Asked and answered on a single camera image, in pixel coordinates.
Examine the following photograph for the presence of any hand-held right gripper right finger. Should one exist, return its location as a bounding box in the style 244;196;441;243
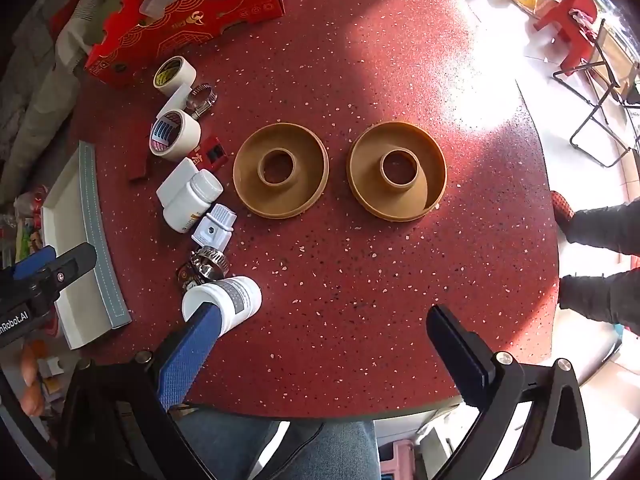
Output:
426;304;591;480

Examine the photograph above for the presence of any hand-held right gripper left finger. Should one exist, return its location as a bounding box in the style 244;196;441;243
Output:
57;302;223;480

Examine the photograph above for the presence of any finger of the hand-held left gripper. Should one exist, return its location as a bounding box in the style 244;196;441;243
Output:
30;242;97;289
12;246;55;281

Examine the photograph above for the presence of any white tray with grey rim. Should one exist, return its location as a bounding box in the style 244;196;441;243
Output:
40;140;133;351

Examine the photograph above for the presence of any white jar with grey label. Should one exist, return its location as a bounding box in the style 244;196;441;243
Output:
181;275;263;337

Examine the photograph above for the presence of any metal hose clamp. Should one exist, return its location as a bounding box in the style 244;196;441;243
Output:
186;84;219;120
188;244;229;282

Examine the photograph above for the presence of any white plug adapter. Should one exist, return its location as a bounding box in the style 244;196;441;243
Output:
191;203;237;254

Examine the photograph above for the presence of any white box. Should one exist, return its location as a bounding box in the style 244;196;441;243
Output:
156;157;199;209

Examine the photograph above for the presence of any white pill bottle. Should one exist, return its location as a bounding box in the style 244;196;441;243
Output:
162;169;224;235

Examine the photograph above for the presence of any red card box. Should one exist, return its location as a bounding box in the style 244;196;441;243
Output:
194;134;227;175

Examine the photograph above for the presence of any brown ring-shaped disc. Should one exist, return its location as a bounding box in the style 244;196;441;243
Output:
232;121;330;220
346;120;448;223

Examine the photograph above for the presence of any pile of snacks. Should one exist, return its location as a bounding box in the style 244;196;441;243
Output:
10;185;51;271

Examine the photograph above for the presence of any small round patterned cap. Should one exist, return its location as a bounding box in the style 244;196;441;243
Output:
175;266;201;292

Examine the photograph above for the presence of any pink plastic stool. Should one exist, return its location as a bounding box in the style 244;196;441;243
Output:
378;437;431;480

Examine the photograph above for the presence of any person's blue jeans leg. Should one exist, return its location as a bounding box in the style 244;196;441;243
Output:
175;407;379;480

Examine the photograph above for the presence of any tape roll with blue label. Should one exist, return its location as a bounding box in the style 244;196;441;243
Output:
149;108;203;163

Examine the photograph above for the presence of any blanket-covered sofa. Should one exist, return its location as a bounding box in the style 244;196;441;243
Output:
0;0;151;206

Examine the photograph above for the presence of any tape roll with yellow label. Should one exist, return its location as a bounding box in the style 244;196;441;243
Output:
152;56;199;96

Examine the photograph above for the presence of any red cardboard box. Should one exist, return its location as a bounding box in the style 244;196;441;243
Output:
84;0;287;90

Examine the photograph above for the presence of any black folding chair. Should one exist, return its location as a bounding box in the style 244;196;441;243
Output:
552;19;640;168

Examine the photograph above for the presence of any red plastic stool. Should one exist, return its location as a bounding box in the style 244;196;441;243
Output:
532;0;599;72

